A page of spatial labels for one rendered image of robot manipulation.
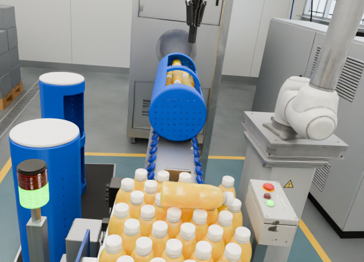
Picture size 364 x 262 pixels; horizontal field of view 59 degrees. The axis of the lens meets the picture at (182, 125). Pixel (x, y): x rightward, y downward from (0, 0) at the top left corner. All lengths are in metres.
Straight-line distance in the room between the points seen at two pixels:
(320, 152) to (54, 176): 1.19
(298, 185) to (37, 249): 1.18
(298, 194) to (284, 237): 0.69
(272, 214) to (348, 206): 1.81
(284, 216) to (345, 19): 0.73
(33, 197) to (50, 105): 1.44
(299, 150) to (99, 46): 5.11
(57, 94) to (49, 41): 4.24
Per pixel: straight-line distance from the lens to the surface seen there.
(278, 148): 1.53
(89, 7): 6.18
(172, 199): 0.89
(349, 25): 1.34
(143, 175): 1.06
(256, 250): 1.16
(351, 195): 2.73
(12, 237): 2.57
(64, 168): 1.46
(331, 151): 1.66
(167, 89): 1.54
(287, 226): 1.01
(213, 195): 0.91
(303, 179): 1.66
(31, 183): 0.81
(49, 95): 2.20
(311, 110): 1.33
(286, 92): 1.53
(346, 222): 2.85
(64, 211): 1.59
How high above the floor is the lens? 1.67
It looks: 23 degrees down
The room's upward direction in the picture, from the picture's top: 7 degrees clockwise
